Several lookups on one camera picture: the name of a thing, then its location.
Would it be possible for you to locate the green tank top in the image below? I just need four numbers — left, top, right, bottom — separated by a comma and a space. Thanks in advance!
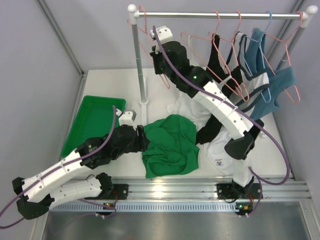
142, 114, 200, 179

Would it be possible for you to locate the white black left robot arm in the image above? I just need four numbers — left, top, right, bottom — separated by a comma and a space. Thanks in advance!
12, 124, 150, 220

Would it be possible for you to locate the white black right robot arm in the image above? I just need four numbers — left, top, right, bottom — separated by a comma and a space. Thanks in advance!
150, 41, 264, 199

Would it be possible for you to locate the pink hanger with black top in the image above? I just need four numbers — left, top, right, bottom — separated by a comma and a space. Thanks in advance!
208, 10, 251, 102

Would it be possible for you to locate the white camisole top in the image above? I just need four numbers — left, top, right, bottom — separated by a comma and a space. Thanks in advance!
166, 63, 211, 129

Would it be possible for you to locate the black tank top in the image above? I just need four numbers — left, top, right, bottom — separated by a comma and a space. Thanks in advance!
196, 43, 243, 145

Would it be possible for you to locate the white navy-trimmed tank top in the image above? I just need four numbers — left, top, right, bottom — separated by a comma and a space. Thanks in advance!
204, 32, 269, 176

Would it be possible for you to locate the blue hanger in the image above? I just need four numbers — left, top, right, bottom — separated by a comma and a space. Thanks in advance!
243, 10, 273, 103

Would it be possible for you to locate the teal tank top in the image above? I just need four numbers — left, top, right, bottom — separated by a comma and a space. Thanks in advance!
249, 35, 296, 120

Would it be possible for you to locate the green plastic tray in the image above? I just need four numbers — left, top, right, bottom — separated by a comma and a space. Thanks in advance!
61, 95, 126, 158

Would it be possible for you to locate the white rack left foot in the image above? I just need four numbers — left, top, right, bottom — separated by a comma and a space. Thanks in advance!
139, 76, 149, 126

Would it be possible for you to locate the white rack foot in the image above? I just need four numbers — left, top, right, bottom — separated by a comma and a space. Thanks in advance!
139, 76, 149, 126
259, 130, 267, 138

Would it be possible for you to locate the metal clothes rack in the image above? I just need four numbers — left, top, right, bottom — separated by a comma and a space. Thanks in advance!
127, 4, 318, 105

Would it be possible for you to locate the white rack right foot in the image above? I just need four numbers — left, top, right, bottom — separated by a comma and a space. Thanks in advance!
259, 130, 267, 138

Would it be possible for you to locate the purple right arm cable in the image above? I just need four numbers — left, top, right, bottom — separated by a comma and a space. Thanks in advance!
152, 24, 292, 187

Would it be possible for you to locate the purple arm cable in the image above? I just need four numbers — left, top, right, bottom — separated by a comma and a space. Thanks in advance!
152, 24, 292, 187
0, 104, 118, 228

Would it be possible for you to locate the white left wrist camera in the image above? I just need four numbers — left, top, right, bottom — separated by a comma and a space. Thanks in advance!
116, 108, 137, 126

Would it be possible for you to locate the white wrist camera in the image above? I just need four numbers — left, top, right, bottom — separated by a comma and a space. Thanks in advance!
116, 108, 137, 126
150, 25, 173, 54

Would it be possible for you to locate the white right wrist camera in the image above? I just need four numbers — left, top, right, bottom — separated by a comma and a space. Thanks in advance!
150, 25, 173, 54

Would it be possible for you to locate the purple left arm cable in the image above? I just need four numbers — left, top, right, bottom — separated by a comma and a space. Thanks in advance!
0, 104, 118, 228

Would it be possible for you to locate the perforated grey cable duct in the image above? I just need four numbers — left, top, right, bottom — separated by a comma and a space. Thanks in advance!
52, 201, 253, 213

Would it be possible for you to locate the aluminium mounting rail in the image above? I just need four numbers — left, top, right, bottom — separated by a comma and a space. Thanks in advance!
112, 177, 312, 202

